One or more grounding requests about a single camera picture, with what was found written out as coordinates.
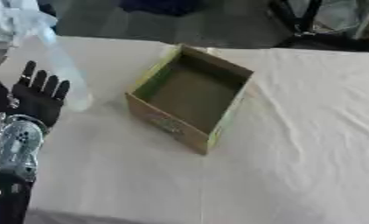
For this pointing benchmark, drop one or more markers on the person's hand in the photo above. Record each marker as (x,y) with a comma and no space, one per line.
(19,16)

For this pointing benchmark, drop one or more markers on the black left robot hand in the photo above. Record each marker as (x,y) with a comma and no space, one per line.
(37,100)

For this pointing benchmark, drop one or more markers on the clear plastic bottle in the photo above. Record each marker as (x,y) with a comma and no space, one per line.
(65,73)

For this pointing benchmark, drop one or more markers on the tan cardboard box green inside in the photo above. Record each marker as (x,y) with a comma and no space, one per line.
(190,97)

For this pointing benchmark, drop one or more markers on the dark blue bag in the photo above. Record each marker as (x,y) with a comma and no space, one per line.
(159,6)

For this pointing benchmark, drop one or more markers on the black tripod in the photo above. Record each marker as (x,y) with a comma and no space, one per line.
(315,26)

